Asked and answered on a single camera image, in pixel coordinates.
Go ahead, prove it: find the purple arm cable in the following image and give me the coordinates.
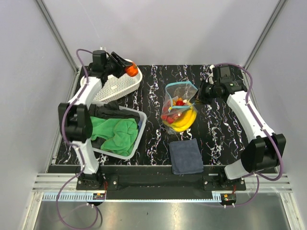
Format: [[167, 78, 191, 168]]
[[55, 48, 104, 227], [199, 63, 285, 207]]

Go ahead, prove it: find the left aluminium frame post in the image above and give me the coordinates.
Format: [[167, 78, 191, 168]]
[[34, 0, 79, 73]]

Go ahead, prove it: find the green microfibre cloth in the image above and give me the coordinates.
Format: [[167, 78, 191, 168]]
[[90, 116, 139, 157]]

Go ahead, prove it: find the aluminium frame post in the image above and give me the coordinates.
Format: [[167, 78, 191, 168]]
[[243, 0, 288, 69], [34, 0, 79, 73]]

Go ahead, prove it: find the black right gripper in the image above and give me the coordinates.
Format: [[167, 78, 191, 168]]
[[189, 79, 220, 105]]

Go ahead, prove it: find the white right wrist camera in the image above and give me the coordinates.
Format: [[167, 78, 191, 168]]
[[206, 65, 215, 84]]

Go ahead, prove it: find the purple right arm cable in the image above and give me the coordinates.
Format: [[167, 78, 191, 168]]
[[199, 63, 285, 207]]

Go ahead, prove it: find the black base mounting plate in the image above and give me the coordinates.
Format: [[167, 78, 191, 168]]
[[76, 172, 246, 191]]

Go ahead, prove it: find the black cloth in bin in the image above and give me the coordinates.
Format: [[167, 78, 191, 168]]
[[89, 102, 141, 124]]

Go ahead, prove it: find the red fake strawberry bunch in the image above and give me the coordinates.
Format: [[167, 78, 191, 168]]
[[161, 99, 188, 124]]

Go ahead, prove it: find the yellow fake banana bunch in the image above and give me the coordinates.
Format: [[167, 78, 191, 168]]
[[165, 106, 197, 132]]

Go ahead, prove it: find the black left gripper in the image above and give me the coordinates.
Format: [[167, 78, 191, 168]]
[[104, 52, 132, 79]]

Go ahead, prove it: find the orange fake ginger root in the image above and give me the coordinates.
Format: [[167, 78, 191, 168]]
[[172, 96, 185, 106]]

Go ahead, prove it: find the dark blue folded towel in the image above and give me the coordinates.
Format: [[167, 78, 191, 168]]
[[169, 138, 203, 175]]

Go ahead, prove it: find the clear zip top bag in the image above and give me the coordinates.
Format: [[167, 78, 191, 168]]
[[161, 81, 197, 134]]

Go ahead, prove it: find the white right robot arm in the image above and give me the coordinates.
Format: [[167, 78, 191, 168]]
[[190, 63, 286, 190]]

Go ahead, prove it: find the white perforated plastic basket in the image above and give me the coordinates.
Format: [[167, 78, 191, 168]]
[[79, 58, 142, 103]]

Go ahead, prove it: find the aluminium front rail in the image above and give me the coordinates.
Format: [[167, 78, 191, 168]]
[[31, 173, 294, 194]]

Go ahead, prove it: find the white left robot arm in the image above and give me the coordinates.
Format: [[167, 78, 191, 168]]
[[58, 49, 137, 190]]

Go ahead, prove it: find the orange fake bell pepper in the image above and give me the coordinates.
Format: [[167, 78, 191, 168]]
[[125, 62, 139, 77]]

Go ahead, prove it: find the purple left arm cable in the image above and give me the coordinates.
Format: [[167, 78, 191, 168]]
[[55, 48, 104, 227]]

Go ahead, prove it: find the grey plastic bin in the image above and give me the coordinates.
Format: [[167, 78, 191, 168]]
[[90, 106, 147, 160]]

